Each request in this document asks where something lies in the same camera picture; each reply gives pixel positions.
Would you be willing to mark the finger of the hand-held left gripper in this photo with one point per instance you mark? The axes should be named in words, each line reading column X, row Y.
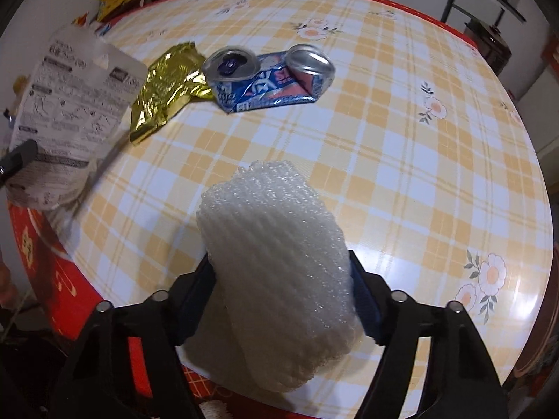
column 19, row 157

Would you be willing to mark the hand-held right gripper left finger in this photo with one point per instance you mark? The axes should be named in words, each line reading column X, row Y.
column 194, row 305

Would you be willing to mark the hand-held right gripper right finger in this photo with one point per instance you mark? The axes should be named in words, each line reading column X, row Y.
column 364, row 305

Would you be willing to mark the white printed packet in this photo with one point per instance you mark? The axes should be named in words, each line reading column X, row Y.
column 74, row 109

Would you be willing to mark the white foam net sleeve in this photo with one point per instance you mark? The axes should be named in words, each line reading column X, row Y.
column 275, row 270

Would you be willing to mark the table with plaid tablecloth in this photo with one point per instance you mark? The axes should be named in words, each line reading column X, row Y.
column 393, row 161

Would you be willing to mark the colourful snack packet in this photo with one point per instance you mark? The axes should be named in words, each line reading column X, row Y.
column 94, row 24

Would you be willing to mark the gold foil wrapper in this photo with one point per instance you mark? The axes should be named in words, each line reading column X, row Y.
column 166, row 91

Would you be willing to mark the crushed blue pink can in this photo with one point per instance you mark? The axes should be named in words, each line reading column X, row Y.
column 270, row 83

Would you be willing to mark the brown slow cooker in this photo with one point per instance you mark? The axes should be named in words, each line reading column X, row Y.
column 489, row 48

